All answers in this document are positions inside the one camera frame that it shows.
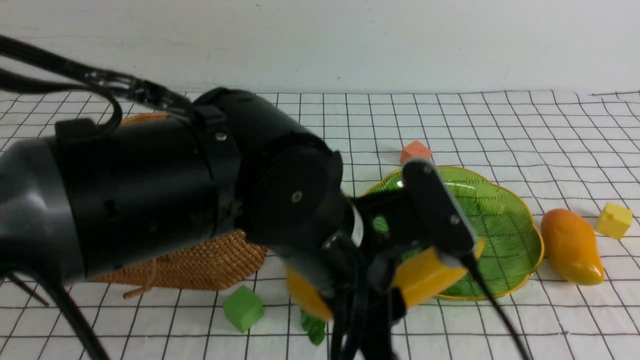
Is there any orange yellow mango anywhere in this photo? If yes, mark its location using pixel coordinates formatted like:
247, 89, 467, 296
541, 208, 605, 286

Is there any yellow banana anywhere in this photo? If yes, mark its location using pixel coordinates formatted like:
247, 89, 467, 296
280, 247, 467, 321

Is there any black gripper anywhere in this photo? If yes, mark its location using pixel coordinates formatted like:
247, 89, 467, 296
324, 159, 478, 360

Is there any yellow foam cube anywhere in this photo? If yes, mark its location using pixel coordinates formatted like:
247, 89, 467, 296
595, 202, 634, 241

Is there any orange carrot with leaves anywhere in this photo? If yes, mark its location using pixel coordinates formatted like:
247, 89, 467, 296
300, 309, 327, 347

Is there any woven wicker basket lid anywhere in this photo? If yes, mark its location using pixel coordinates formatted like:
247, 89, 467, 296
120, 112, 169, 126

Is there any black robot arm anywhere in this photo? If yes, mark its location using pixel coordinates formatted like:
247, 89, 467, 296
1, 88, 477, 360

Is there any orange foam cube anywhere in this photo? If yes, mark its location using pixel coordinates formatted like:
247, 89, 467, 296
399, 140, 432, 166

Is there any green glass leaf plate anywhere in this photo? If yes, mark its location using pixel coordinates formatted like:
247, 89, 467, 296
364, 166, 545, 302

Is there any woven wicker basket green lining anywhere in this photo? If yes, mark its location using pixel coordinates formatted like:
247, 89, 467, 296
93, 230, 267, 299

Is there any black cable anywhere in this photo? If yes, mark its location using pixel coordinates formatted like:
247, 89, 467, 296
0, 34, 532, 360

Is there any green foam cube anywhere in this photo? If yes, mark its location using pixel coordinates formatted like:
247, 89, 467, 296
222, 285, 265, 334

